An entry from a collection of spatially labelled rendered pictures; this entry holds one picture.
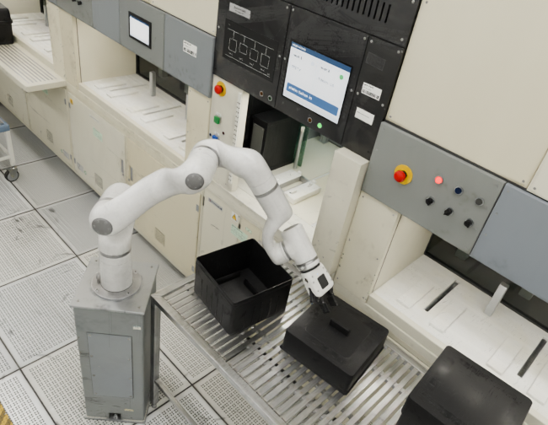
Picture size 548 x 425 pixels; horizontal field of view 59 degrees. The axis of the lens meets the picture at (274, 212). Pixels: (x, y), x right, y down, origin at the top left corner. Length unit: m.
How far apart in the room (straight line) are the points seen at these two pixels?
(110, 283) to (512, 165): 1.44
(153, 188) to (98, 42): 1.98
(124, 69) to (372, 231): 2.35
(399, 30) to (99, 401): 1.95
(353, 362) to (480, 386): 0.40
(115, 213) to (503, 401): 1.35
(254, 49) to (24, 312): 1.92
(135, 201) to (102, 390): 1.00
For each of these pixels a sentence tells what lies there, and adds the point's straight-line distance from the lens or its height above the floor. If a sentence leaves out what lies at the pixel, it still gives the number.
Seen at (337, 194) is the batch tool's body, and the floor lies 1.24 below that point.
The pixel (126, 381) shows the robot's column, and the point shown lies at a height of 0.31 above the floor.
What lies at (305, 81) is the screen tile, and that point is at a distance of 1.88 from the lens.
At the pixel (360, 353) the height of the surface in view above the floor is 0.86.
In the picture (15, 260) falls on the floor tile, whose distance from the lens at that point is 3.39.
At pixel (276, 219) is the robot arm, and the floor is 1.24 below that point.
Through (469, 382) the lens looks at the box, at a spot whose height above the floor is 1.01.
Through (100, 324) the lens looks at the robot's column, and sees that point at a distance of 2.04.
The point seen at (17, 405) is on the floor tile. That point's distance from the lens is 2.70.
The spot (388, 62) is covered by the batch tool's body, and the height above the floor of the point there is 1.74.
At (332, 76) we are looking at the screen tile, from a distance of 1.79.
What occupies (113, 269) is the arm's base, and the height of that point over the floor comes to 0.89.
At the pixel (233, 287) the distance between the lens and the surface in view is 2.03.
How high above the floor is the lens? 2.20
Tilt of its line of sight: 35 degrees down
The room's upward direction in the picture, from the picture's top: 11 degrees clockwise
